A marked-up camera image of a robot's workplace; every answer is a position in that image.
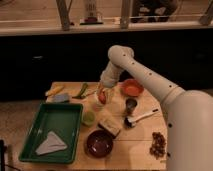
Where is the yellow corn cob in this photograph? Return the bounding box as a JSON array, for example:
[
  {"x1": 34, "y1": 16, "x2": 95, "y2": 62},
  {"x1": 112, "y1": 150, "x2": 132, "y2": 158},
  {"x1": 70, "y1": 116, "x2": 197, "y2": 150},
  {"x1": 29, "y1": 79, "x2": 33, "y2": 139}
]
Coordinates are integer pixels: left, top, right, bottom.
[{"x1": 45, "y1": 86, "x2": 64, "y2": 97}]

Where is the white handled brush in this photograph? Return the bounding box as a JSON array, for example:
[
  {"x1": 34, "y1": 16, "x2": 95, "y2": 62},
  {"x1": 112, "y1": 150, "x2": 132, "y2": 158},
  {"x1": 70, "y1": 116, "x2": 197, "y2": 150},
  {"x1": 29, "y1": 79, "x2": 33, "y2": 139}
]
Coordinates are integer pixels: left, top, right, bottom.
[{"x1": 124, "y1": 109, "x2": 158, "y2": 128}]

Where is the orange bowl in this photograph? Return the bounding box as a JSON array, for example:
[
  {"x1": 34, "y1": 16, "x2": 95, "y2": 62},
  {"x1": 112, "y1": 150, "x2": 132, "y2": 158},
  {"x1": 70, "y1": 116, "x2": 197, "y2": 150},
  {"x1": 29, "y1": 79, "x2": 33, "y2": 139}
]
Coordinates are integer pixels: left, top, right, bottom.
[{"x1": 121, "y1": 79, "x2": 144, "y2": 97}]

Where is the light green small cup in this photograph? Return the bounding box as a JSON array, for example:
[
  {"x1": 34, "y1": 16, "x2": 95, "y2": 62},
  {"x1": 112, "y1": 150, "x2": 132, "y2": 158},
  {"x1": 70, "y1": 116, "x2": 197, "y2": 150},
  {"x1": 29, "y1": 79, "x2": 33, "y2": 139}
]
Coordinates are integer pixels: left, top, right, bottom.
[{"x1": 82, "y1": 111, "x2": 95, "y2": 127}]

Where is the white paper cup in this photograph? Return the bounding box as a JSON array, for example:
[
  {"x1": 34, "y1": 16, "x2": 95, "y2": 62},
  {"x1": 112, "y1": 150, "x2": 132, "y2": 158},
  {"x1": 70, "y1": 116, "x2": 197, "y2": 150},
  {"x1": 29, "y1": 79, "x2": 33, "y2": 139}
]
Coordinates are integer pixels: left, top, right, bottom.
[{"x1": 94, "y1": 91, "x2": 107, "y2": 106}]

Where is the blue grey sponge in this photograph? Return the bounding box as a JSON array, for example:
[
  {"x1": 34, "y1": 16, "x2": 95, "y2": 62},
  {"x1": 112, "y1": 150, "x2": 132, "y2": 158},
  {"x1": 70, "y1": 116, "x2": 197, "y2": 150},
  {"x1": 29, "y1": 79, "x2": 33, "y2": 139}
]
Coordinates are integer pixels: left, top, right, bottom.
[{"x1": 52, "y1": 93, "x2": 69, "y2": 103}]

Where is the dark purple bowl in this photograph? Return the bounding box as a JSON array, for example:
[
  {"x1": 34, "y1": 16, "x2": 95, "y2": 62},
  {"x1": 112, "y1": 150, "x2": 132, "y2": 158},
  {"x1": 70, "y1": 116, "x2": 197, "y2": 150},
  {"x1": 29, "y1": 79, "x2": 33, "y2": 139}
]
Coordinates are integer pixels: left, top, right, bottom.
[{"x1": 86, "y1": 130, "x2": 113, "y2": 158}]

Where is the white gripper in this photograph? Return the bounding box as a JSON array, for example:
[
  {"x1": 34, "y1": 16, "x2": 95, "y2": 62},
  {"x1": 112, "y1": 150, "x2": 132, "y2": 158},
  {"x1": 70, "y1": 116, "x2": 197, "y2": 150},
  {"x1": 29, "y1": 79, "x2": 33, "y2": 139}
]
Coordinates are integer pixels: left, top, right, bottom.
[{"x1": 97, "y1": 63, "x2": 121, "y2": 104}]

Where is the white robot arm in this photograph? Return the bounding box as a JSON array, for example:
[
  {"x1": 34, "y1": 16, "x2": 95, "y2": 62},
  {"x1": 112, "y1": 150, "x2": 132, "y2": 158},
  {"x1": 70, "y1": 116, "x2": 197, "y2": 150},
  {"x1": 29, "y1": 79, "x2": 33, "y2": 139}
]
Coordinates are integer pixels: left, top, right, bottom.
[{"x1": 100, "y1": 45, "x2": 213, "y2": 171}]

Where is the green pepper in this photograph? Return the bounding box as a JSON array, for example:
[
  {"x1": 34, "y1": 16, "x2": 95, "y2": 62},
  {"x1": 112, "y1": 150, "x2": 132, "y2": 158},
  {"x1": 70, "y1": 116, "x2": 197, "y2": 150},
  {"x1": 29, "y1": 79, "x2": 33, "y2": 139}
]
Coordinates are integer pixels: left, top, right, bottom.
[{"x1": 72, "y1": 83, "x2": 88, "y2": 99}]

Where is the wooden handled utensil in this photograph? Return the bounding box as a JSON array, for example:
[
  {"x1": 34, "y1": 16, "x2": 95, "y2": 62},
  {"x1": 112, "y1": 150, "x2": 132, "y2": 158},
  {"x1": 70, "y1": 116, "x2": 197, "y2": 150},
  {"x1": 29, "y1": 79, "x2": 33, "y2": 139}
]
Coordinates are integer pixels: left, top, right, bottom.
[{"x1": 81, "y1": 89, "x2": 98, "y2": 99}]

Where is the metal cup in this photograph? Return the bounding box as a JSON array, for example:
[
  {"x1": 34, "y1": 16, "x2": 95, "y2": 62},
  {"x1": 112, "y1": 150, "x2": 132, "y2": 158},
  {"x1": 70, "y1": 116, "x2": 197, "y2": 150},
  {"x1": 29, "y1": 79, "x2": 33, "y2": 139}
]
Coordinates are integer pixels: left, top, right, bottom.
[{"x1": 125, "y1": 98, "x2": 137, "y2": 114}]

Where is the bunch of dark grapes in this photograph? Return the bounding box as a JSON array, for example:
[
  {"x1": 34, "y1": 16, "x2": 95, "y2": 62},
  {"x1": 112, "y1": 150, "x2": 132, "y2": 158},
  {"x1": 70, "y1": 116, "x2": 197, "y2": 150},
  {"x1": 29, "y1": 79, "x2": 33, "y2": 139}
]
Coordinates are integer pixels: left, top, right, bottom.
[{"x1": 149, "y1": 132, "x2": 166, "y2": 159}]

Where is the red white object on shelf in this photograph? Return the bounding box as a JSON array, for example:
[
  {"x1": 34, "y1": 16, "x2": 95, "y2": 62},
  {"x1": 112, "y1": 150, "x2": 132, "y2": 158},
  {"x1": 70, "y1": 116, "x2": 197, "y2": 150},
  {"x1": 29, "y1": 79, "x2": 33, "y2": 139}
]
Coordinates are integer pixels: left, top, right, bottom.
[{"x1": 80, "y1": 0, "x2": 102, "y2": 25}]

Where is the grey folded cloth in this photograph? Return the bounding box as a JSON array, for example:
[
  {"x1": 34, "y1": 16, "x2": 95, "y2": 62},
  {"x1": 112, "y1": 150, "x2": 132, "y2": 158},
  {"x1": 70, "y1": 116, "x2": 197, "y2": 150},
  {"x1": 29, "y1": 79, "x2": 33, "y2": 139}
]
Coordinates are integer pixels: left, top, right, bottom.
[{"x1": 36, "y1": 131, "x2": 67, "y2": 155}]

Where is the green plastic tray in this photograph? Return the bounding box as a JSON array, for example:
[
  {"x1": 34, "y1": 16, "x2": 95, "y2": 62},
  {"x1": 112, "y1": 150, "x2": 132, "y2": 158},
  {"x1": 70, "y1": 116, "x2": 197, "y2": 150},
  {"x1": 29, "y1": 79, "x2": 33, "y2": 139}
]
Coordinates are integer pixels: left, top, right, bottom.
[{"x1": 19, "y1": 103, "x2": 83, "y2": 164}]

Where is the brown sponge block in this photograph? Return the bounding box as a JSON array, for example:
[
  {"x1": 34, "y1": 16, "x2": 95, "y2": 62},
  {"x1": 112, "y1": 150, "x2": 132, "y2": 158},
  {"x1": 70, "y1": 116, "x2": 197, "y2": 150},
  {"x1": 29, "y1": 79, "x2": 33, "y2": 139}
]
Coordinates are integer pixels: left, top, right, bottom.
[{"x1": 98, "y1": 119, "x2": 121, "y2": 138}]

